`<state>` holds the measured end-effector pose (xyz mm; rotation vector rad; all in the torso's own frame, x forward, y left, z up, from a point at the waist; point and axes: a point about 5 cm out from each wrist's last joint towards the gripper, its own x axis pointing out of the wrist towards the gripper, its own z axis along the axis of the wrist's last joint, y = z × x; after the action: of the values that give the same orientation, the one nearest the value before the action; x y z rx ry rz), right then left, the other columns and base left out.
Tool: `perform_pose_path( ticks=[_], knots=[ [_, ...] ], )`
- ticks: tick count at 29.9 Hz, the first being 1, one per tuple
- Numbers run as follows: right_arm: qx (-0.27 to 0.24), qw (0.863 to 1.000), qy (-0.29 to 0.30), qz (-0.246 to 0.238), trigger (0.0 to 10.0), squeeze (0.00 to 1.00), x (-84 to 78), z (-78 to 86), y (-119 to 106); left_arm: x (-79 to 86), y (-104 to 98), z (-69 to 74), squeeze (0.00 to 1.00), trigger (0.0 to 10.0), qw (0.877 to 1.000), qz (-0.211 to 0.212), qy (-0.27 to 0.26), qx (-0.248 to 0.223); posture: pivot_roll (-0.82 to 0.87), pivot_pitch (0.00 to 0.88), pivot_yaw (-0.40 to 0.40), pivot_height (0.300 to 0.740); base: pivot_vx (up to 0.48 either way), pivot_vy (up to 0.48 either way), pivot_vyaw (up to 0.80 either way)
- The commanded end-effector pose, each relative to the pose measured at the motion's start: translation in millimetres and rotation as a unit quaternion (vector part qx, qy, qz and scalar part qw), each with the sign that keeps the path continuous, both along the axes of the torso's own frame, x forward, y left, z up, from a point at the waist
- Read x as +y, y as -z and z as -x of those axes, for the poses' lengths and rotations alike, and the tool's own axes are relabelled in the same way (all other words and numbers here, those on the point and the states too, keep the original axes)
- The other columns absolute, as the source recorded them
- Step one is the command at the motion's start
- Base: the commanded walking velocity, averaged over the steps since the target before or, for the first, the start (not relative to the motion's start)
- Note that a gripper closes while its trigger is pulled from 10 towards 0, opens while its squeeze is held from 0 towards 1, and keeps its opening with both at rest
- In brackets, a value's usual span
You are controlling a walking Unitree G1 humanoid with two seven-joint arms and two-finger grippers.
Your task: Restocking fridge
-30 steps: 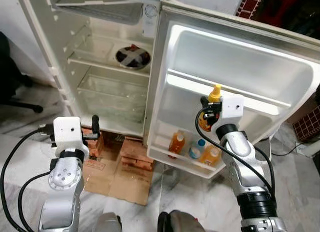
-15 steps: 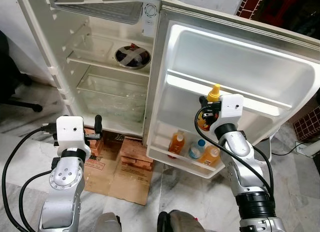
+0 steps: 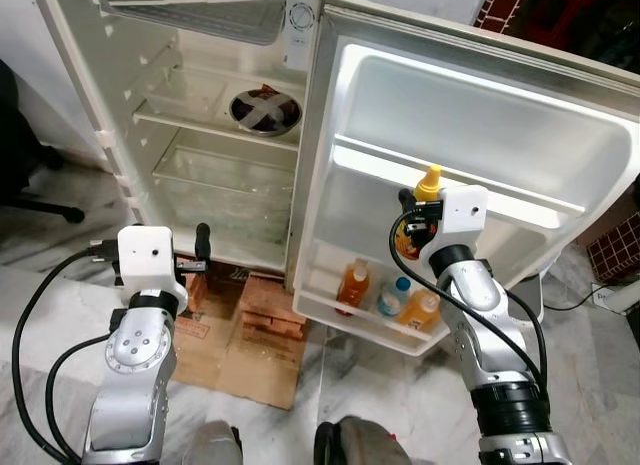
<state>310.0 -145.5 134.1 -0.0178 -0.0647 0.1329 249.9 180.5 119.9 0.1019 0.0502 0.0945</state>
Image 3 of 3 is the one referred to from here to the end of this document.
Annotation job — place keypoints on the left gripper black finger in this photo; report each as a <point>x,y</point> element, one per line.
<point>203,240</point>

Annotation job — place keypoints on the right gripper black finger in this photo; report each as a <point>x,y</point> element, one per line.
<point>406,198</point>

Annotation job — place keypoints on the brown sauce bottle yellow cap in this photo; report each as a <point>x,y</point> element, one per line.
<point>428,183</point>

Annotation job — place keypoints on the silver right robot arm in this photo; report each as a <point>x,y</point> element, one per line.
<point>480,305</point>

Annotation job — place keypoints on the glass fridge shelf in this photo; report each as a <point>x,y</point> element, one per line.
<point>220,195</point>
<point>190,100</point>

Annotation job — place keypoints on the white fridge door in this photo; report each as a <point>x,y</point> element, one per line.
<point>480,115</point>

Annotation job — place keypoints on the blue cap water bottle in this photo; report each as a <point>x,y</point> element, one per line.
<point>392,303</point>

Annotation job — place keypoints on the brown cardboard sheet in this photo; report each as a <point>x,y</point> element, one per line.
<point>230,365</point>

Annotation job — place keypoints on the round dark bowl crossed bands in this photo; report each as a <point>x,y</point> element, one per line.
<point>265,110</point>

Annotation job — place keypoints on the grey robot left leg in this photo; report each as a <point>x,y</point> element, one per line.
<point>212,445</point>

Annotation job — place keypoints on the grey robot leg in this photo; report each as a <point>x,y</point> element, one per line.
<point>212,445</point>
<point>365,443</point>

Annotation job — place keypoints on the white thermostat panel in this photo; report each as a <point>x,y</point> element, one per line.
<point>298,35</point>

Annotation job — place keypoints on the black office chair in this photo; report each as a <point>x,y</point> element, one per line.
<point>15,135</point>

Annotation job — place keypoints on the clear freezer compartment flap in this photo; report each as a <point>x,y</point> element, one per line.
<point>200,15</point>

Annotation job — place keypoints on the grey robot right leg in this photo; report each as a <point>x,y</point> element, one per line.
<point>365,443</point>

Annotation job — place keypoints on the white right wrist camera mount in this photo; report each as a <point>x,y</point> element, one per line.
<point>462,210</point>

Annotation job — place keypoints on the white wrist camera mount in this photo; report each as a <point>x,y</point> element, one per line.
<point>462,210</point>
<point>145,253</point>

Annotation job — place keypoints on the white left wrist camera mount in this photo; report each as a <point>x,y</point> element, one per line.
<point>145,253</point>

